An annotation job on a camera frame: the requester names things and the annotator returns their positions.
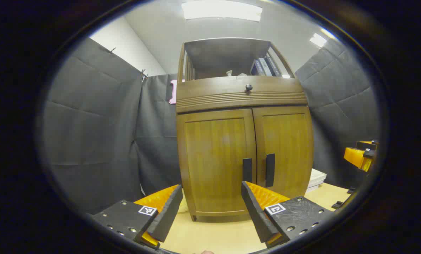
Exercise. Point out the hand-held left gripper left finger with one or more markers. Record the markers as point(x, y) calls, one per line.
point(168, 215)

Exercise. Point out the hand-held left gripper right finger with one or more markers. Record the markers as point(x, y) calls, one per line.
point(254, 211)

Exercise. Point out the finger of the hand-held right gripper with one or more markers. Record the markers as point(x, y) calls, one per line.
point(353, 157)

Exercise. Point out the wooden shoe cabinet door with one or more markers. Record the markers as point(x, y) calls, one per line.
point(288, 148)
point(214, 158)

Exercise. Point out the wooden double-door shoe cabinet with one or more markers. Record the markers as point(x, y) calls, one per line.
point(228, 53)

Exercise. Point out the cream plush pad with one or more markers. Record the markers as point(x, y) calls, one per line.
point(184, 206)

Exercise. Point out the white flat box stack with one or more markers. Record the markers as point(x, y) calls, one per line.
point(316, 178)

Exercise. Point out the black book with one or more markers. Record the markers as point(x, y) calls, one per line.
point(274, 67)

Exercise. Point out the black backdrop cloth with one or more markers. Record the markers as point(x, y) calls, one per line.
point(90, 123)

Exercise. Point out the small ceiling light panel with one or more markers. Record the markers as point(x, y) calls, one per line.
point(318, 40)

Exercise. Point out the grey spine book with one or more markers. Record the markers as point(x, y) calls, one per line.
point(265, 67)

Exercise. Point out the wooden drawer with black knob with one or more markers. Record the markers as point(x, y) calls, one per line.
point(214, 90)

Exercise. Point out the dark blue book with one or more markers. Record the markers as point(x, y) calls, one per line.
point(255, 68)

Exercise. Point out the large ceiling light panel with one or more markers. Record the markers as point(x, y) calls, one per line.
point(221, 10)

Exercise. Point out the black table edge bracket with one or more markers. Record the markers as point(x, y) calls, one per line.
point(350, 190)
point(337, 205)

